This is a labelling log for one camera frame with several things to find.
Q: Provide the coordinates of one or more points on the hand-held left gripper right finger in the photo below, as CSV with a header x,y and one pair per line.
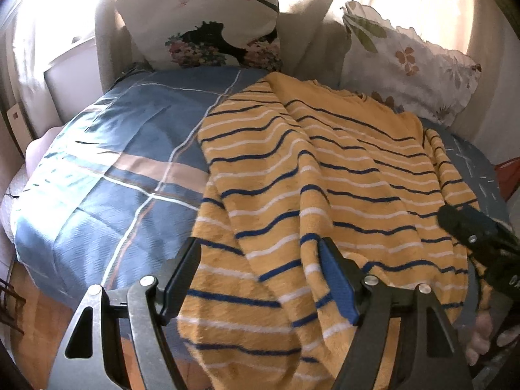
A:
x,y
339,280

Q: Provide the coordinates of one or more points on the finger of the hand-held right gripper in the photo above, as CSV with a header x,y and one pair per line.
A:
x,y
463,223

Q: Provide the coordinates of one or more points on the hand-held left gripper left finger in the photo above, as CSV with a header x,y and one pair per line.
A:
x,y
178,284

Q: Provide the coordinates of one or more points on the yellow striped sweater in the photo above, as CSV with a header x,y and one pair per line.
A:
x,y
308,178

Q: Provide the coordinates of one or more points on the person's right hand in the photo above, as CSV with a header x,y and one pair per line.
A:
x,y
481,333

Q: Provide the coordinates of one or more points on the red cloth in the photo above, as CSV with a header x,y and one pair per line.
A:
x,y
508,176

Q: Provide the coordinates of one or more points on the blue plaid bed sheet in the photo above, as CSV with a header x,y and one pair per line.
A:
x,y
122,150

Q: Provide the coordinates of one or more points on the dark metal rack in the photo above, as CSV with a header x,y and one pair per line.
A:
x,y
10,304

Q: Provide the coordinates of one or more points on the leaf print pillow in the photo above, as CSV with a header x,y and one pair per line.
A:
x,y
406,61

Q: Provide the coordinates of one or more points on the pale pink cushion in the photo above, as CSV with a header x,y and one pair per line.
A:
x,y
40,150

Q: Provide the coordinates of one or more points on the beige headboard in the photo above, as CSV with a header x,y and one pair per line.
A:
x,y
111,44

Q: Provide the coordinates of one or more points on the bird print pillow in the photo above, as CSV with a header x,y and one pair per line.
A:
x,y
211,12

